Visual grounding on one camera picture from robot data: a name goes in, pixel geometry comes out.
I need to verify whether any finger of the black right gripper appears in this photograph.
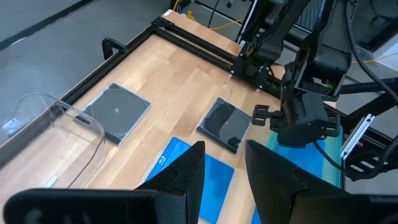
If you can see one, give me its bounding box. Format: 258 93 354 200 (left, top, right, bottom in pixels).
251 104 282 127
325 113 342 138

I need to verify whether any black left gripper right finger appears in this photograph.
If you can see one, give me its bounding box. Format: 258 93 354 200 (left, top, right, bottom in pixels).
244 139 351 224

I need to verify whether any clear plastic bin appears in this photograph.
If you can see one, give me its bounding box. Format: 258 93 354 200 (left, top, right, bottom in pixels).
0 92 107 191

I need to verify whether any clear jewel case black tray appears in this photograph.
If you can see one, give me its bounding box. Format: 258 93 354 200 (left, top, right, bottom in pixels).
196 96 253 155
74 82 153 147

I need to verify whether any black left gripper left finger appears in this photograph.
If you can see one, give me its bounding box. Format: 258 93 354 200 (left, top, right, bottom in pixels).
135 141 206 224

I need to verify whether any thin black cable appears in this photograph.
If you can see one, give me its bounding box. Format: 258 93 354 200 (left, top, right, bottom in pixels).
313 141 345 172

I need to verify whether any yellow cable with plug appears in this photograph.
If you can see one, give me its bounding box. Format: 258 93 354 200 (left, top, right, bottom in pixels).
172 0 246 32

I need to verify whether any silver aluminium bar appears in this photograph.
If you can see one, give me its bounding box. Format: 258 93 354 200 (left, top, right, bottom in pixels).
340 113 376 160

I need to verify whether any thick black cable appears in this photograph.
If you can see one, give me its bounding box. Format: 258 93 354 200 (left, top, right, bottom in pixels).
343 0 398 105

